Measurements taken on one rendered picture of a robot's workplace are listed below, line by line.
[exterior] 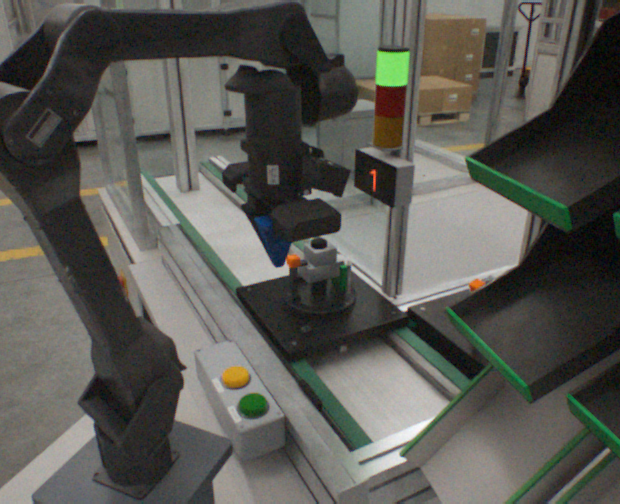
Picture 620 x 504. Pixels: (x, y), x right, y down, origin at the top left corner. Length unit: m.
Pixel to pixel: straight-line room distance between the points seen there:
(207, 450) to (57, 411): 1.83
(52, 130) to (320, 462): 0.52
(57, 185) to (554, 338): 0.44
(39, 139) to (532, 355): 0.44
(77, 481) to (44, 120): 0.38
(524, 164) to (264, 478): 0.58
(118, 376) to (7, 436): 1.90
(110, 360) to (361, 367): 0.54
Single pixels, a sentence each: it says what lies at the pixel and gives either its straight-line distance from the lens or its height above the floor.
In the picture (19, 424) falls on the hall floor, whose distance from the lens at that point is 2.45.
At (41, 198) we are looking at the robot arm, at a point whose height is 1.38.
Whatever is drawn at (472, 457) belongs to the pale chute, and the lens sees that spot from 0.69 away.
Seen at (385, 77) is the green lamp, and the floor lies 1.37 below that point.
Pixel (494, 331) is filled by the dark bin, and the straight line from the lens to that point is 0.58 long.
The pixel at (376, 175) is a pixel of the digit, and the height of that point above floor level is 1.21.
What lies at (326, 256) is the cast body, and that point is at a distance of 0.98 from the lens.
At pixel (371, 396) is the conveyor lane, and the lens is 0.91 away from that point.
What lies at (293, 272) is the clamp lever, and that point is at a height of 1.05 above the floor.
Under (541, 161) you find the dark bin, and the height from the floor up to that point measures 1.37.
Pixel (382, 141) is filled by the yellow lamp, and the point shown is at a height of 1.27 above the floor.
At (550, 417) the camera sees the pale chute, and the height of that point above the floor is 1.10.
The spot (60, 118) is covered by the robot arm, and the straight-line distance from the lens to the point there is 0.41.
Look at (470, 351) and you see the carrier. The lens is 0.95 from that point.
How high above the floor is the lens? 1.51
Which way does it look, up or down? 27 degrees down
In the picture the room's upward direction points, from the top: straight up
